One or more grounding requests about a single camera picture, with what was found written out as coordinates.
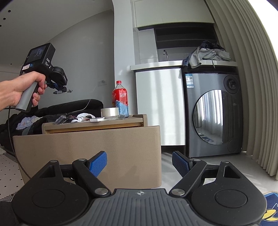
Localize black pen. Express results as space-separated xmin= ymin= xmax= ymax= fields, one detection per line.
xmin=53 ymin=90 xmax=73 ymax=95

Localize person's left hand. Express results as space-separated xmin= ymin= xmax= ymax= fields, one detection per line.
xmin=0 ymin=71 xmax=47 ymax=111

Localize white small box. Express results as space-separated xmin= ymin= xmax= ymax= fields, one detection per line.
xmin=89 ymin=117 xmax=105 ymax=122

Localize white crumpled cloth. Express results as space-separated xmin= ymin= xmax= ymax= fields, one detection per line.
xmin=76 ymin=113 xmax=95 ymax=122

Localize clear tape roll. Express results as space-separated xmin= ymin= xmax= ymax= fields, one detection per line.
xmin=101 ymin=107 xmax=120 ymax=117

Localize clear plastic packet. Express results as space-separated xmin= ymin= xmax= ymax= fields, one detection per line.
xmin=54 ymin=115 xmax=67 ymax=125

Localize beige leather nightstand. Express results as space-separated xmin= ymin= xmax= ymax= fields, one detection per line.
xmin=42 ymin=114 xmax=148 ymax=134

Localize silver washing machine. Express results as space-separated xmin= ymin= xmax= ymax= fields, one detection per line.
xmin=183 ymin=73 xmax=243 ymax=157

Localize black leather sofa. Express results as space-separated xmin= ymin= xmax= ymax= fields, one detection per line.
xmin=1 ymin=99 xmax=104 ymax=154

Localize clothes on sofa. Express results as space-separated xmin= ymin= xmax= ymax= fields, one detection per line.
xmin=16 ymin=116 xmax=41 ymax=130

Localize red soda bottle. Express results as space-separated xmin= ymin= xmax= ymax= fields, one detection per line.
xmin=112 ymin=80 xmax=129 ymax=117

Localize blue yellow floor mat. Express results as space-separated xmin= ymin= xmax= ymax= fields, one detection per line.
xmin=260 ymin=192 xmax=278 ymax=226

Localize chrome faucet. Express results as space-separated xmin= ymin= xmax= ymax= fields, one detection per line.
xmin=163 ymin=49 xmax=169 ymax=61

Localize pile of grey clothes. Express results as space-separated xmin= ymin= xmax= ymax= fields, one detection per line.
xmin=182 ymin=41 xmax=232 ymax=69

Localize beige curtain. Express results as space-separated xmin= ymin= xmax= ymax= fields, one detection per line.
xmin=206 ymin=1 xmax=277 ymax=177

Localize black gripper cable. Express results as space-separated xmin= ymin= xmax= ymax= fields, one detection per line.
xmin=7 ymin=106 xmax=33 ymax=181

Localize white charging cable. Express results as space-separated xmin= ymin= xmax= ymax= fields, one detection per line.
xmin=82 ymin=84 xmax=99 ymax=111

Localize white wall socket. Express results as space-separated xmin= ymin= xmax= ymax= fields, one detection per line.
xmin=97 ymin=80 xmax=107 ymax=86

